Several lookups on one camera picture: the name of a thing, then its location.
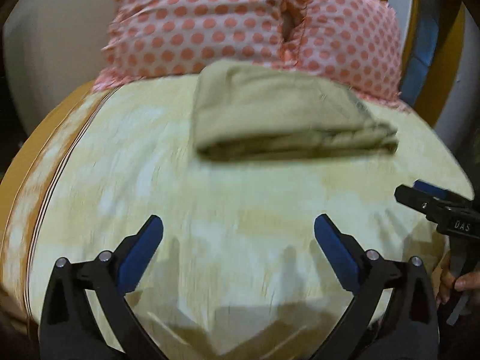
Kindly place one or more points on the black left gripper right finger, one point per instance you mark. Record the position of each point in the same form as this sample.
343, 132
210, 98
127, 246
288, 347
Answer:
392, 314

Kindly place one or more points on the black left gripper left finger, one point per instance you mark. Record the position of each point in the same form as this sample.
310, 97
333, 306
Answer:
85, 314

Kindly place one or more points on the beige khaki pants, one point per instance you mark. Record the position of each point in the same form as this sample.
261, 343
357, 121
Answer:
246, 112

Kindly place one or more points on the person's right hand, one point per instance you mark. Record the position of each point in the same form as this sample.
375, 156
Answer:
448, 282

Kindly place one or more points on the yellow patterned bed sheet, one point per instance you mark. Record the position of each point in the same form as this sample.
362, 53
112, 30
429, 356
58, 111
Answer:
238, 274

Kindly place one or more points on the blue glass window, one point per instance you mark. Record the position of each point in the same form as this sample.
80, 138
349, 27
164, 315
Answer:
427, 32

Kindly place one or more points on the pink polka dot upper pillow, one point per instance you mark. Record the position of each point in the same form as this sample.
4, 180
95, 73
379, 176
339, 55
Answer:
353, 42

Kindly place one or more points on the pink polka dot pillow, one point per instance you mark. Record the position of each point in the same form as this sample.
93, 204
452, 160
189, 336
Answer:
353, 42
160, 38

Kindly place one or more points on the pink polka dot lower pillow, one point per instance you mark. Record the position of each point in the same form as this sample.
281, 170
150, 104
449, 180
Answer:
160, 38

